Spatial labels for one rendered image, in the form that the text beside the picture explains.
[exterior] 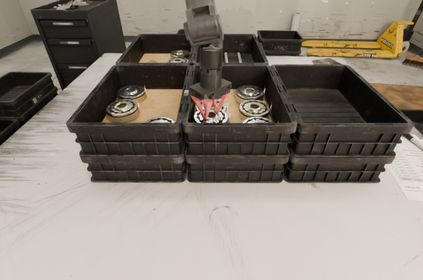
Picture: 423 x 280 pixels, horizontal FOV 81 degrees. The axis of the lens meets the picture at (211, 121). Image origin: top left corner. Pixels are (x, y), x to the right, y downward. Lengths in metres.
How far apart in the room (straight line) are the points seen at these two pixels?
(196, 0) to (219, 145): 0.36
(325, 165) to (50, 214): 0.79
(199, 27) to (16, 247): 0.69
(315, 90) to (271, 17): 3.16
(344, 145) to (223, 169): 0.34
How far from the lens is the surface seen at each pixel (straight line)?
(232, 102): 0.92
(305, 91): 1.06
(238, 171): 0.75
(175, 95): 0.97
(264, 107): 0.84
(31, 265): 0.78
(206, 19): 0.60
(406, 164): 1.07
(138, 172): 0.78
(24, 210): 0.90
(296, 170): 0.79
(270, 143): 0.70
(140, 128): 0.66
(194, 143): 0.68
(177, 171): 0.75
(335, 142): 0.75
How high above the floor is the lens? 1.30
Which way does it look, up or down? 36 degrees down
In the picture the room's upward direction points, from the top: straight up
